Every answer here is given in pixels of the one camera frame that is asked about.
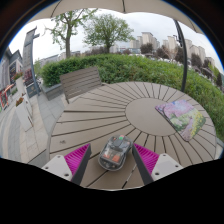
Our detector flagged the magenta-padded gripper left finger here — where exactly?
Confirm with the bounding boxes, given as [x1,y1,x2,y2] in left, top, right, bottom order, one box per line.
[41,143,93,186]

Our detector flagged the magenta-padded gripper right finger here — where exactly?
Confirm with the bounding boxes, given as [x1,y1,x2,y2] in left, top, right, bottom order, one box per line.
[131,143,184,186]

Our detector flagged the white flower planter box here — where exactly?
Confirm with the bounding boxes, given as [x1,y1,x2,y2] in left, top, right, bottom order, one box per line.
[12,71,26,98]
[14,96,34,133]

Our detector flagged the grey slatted outdoor chair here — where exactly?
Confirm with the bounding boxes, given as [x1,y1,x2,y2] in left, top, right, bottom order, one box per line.
[59,65,103,104]

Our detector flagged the green hedge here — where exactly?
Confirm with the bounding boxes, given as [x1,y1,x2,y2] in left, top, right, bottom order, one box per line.
[40,53,224,141]

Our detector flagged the grey storefront building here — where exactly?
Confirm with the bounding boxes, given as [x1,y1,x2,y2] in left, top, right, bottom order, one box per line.
[0,48,24,111]

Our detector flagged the tall grey sign pylon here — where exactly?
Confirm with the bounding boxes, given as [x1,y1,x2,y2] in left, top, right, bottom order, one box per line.
[22,26,42,98]

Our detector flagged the distant apartment buildings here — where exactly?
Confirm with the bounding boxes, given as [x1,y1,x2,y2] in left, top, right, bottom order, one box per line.
[39,31,221,73]

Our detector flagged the thin-crowned tree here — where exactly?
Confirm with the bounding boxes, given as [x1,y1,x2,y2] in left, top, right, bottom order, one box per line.
[44,8,98,59]

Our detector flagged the dense-crowned green tree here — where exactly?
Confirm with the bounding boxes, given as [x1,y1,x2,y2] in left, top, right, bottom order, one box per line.
[83,13,134,54]

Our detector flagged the beige patio umbrella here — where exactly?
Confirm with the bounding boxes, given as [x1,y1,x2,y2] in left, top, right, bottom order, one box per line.
[28,0,205,94]

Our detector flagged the grey stone planter wall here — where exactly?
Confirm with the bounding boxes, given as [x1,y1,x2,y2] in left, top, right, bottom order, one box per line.
[41,83,64,101]

